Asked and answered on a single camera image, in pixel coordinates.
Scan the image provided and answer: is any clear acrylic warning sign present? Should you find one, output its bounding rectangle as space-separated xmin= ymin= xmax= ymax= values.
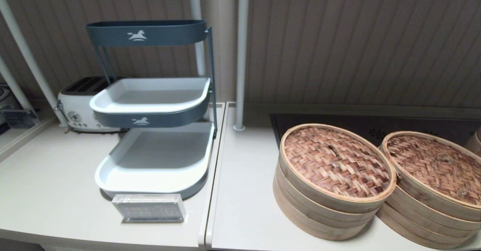
xmin=112 ymin=194 xmax=187 ymax=223

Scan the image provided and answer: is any white slanted support pole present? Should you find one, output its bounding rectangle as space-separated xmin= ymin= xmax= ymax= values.
xmin=0 ymin=57 xmax=36 ymax=113
xmin=0 ymin=0 xmax=69 ymax=128

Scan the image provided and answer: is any bamboo steamer basket stack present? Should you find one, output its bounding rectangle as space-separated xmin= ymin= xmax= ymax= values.
xmin=376 ymin=187 xmax=481 ymax=250
xmin=273 ymin=165 xmax=381 ymax=241

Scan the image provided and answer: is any shiny metal box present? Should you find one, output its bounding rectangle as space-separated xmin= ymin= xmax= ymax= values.
xmin=0 ymin=108 xmax=40 ymax=130

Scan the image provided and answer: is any teal three-tier tray rack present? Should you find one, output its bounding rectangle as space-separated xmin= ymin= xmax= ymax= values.
xmin=86 ymin=20 xmax=219 ymax=201

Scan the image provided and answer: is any white retro toaster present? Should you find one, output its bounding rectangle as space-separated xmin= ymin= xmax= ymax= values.
xmin=56 ymin=76 xmax=130 ymax=133

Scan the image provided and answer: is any black induction cooktop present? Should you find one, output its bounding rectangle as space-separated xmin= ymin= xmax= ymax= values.
xmin=270 ymin=113 xmax=481 ymax=150

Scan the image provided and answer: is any white upright support pole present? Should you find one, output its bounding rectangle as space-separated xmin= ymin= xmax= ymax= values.
xmin=233 ymin=0 xmax=251 ymax=132
xmin=188 ymin=0 xmax=207 ymax=77

